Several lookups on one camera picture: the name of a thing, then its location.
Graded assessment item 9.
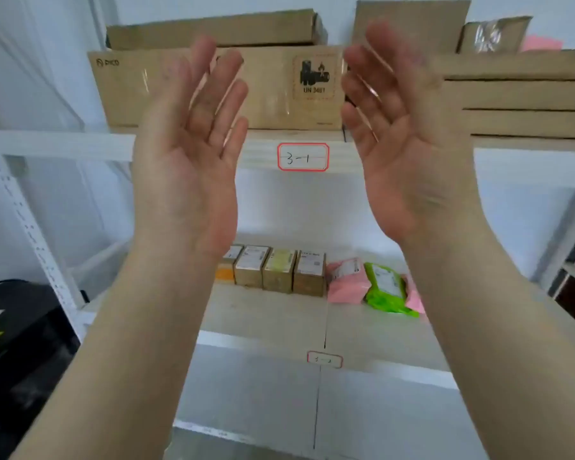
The person's left hand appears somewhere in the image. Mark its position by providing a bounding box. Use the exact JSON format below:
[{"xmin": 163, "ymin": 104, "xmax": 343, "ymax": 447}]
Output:
[{"xmin": 131, "ymin": 35, "xmax": 250, "ymax": 259}]

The person's right hand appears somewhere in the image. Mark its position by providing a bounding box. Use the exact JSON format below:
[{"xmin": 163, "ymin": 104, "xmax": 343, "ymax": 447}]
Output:
[{"xmin": 340, "ymin": 21, "xmax": 490, "ymax": 246}]

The person's right forearm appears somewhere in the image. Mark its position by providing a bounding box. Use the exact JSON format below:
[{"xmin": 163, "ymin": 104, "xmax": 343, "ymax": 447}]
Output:
[{"xmin": 398, "ymin": 225, "xmax": 575, "ymax": 460}]

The person's left forearm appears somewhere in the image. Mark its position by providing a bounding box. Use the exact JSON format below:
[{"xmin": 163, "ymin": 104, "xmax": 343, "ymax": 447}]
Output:
[{"xmin": 10, "ymin": 234, "xmax": 235, "ymax": 460}]

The large cardboard box hazard label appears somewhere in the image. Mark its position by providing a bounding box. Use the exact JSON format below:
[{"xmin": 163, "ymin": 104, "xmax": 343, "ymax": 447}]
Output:
[{"xmin": 87, "ymin": 45, "xmax": 348, "ymax": 130}]

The red-bordered white shelf label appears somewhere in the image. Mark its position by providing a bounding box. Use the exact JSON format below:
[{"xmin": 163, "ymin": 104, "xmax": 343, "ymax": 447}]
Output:
[{"xmin": 276, "ymin": 142, "xmax": 330, "ymax": 172}]

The long flat cardboard box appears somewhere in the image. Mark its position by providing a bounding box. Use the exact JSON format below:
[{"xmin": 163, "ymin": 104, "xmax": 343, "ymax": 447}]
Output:
[{"xmin": 106, "ymin": 9, "xmax": 328, "ymax": 50}]

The plain upright cardboard box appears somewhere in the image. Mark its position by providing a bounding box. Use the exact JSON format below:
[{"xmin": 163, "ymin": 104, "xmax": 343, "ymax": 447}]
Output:
[{"xmin": 352, "ymin": 0, "xmax": 472, "ymax": 55}]

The small taped cardboard box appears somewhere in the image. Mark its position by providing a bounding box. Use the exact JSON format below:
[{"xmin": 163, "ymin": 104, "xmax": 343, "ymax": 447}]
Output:
[{"xmin": 457, "ymin": 16, "xmax": 533, "ymax": 54}]

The pink mailer bag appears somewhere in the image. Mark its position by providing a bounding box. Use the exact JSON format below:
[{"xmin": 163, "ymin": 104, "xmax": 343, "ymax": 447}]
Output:
[{"xmin": 521, "ymin": 35, "xmax": 564, "ymax": 53}]

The white metal shelving rack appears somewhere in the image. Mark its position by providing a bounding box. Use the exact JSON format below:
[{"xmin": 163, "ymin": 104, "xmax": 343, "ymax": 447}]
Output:
[{"xmin": 0, "ymin": 105, "xmax": 575, "ymax": 460}]

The small brown box white label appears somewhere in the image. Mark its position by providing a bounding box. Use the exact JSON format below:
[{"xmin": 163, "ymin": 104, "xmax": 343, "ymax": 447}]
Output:
[
  {"xmin": 233, "ymin": 244, "xmax": 271, "ymax": 288},
  {"xmin": 292, "ymin": 250, "xmax": 327, "ymax": 298}
]

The small orange box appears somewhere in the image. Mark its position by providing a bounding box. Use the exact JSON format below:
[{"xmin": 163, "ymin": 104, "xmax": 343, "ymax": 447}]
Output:
[{"xmin": 215, "ymin": 244, "xmax": 244, "ymax": 284}]

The small brown box yellow label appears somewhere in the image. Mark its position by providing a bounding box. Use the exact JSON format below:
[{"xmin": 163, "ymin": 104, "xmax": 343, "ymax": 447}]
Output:
[{"xmin": 262, "ymin": 248, "xmax": 298, "ymax": 294}]

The pink packet white label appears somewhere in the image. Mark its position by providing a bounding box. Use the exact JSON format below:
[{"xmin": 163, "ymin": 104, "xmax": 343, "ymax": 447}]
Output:
[{"xmin": 326, "ymin": 257, "xmax": 368, "ymax": 305}]

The green packet white label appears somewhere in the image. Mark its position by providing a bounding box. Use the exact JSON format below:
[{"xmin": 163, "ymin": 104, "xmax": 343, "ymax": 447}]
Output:
[{"xmin": 363, "ymin": 262, "xmax": 420, "ymax": 318}]

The small red-bordered shelf label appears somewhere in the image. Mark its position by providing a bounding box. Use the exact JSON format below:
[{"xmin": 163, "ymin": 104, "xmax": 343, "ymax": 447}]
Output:
[{"xmin": 307, "ymin": 350, "xmax": 344, "ymax": 369}]

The black bin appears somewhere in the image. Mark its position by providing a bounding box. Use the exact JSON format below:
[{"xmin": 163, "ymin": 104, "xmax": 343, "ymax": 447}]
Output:
[{"xmin": 0, "ymin": 279, "xmax": 83, "ymax": 460}]

